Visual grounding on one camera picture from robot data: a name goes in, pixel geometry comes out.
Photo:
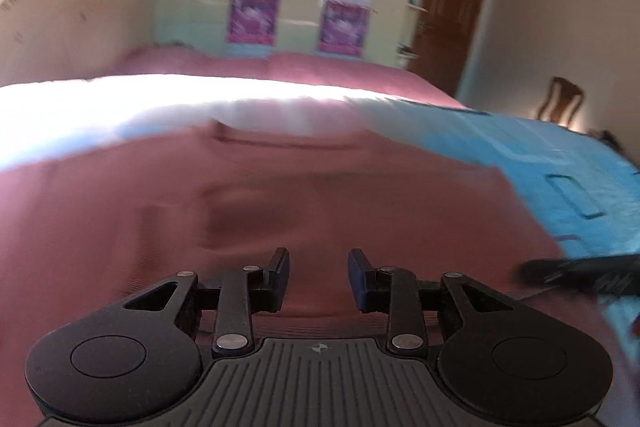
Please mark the pink pillow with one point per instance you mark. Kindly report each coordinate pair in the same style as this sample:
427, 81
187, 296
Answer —
310, 69

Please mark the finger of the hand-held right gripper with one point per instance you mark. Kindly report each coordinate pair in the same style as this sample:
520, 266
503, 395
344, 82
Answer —
560, 271

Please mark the cream rounded headboard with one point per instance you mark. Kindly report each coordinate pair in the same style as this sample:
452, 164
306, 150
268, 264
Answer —
60, 17

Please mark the brown wooden door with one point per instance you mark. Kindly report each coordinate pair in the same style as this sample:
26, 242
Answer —
450, 17

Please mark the wooden chair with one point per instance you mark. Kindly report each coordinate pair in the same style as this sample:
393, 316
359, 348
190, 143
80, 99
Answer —
562, 99

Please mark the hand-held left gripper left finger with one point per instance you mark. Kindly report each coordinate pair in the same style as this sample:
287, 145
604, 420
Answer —
281, 276

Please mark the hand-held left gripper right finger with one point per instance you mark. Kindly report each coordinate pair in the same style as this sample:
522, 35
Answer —
357, 279

